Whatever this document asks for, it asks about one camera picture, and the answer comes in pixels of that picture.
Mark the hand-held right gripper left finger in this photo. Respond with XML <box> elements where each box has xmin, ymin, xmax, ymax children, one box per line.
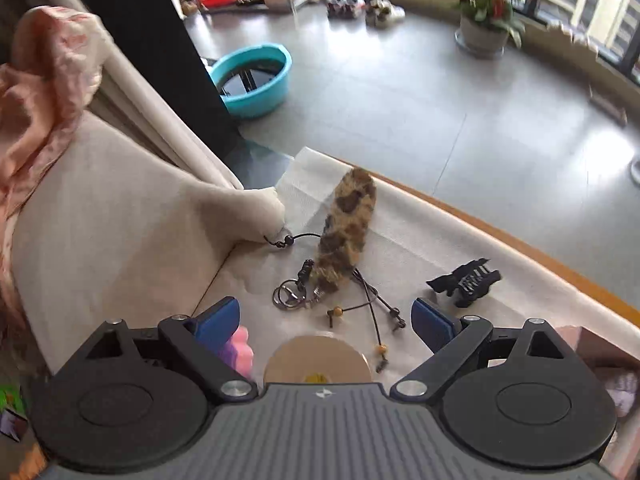
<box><xmin>87</xmin><ymin>296</ymin><xmax>258</xmax><ymax>403</ymax></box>

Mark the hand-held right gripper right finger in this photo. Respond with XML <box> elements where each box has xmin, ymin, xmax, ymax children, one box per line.
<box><xmin>390</xmin><ymin>298</ymin><xmax>568</xmax><ymax>403</ymax></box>

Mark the pink purple soft toy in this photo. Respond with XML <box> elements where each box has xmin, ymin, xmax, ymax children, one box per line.
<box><xmin>219</xmin><ymin>326</ymin><xmax>254</xmax><ymax>380</ymax></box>

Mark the black hair claw clip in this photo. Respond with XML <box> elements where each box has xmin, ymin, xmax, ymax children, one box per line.
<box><xmin>426</xmin><ymin>257</ymin><xmax>502</xmax><ymax>308</ymax></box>

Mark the clear plastic powder jar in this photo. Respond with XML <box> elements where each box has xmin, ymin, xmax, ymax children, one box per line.
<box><xmin>263</xmin><ymin>332</ymin><xmax>374</xmax><ymax>387</ymax></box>

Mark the beige sofa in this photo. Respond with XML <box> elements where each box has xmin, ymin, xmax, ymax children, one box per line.
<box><xmin>10</xmin><ymin>0</ymin><xmax>287</xmax><ymax>376</ymax></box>

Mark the colourful printed packet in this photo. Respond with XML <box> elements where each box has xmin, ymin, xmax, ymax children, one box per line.
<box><xmin>0</xmin><ymin>384</ymin><xmax>30</xmax><ymax>442</ymax></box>

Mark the teal plastic basin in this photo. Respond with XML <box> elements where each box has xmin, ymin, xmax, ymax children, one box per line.
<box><xmin>207</xmin><ymin>43</ymin><xmax>293</xmax><ymax>120</ymax></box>

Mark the pink cloth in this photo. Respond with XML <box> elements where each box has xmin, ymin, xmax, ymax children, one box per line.
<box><xmin>0</xmin><ymin>6</ymin><xmax>108</xmax><ymax>311</ymax></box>

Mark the pair of shoes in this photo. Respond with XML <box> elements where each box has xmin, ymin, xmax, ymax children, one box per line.
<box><xmin>365</xmin><ymin>0</ymin><xmax>406</xmax><ymax>28</ymax></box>
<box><xmin>326</xmin><ymin>0</ymin><xmax>366</xmax><ymax>20</ymax></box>

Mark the pink orchid plant pot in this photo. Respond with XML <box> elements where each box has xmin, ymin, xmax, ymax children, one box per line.
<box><xmin>447</xmin><ymin>0</ymin><xmax>534</xmax><ymax>58</ymax></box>

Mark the leopard fur keychain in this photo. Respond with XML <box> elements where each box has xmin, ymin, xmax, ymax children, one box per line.
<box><xmin>262</xmin><ymin>230</ymin><xmax>406</xmax><ymax>373</ymax></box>

